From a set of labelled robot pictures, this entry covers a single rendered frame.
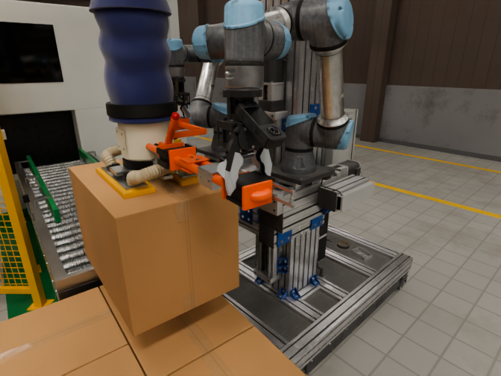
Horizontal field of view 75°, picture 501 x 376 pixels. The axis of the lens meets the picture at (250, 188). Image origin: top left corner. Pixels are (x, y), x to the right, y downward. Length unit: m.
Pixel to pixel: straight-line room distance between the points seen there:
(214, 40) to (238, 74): 0.17
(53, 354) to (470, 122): 6.34
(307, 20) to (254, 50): 0.46
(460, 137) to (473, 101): 0.61
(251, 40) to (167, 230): 0.60
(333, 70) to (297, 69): 0.41
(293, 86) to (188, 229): 0.84
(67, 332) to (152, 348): 0.34
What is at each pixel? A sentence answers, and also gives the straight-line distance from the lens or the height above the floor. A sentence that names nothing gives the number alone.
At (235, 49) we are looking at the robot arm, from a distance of 0.64.
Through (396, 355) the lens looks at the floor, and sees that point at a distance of 2.11.
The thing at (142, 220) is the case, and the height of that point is 1.05.
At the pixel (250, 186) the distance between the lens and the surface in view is 0.64.
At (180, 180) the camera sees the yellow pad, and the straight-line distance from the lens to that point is 1.12.
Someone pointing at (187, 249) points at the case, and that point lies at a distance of 1.07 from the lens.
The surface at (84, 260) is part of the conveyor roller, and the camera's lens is 1.87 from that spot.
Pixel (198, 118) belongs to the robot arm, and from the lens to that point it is 1.71.
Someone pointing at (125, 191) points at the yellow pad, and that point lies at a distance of 1.06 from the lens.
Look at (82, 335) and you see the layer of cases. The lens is 1.42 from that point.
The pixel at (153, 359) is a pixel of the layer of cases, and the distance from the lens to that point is 1.26.
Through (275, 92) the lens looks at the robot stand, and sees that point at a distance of 1.54.
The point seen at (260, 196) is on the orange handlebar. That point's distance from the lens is 0.65.
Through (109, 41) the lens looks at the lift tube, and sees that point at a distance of 1.12.
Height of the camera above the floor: 1.45
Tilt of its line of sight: 20 degrees down
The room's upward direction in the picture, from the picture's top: straight up
